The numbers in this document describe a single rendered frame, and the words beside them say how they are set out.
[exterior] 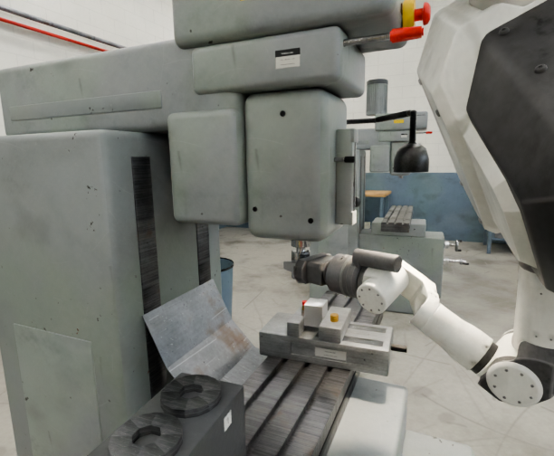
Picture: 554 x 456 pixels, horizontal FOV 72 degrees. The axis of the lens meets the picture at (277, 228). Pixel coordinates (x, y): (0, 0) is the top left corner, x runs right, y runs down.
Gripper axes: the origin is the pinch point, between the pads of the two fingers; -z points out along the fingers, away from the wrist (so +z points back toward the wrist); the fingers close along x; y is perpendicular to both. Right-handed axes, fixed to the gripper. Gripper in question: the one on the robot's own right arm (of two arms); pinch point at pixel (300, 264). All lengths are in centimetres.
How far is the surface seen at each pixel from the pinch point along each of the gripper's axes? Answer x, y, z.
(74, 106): 32, -40, -50
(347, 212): -2.3, -13.6, 11.8
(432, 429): -125, 123, -15
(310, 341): -4.4, 22.1, -1.1
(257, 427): 22.0, 28.7, 7.0
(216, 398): 38.9, 9.0, 17.7
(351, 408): -5.9, 36.6, 11.2
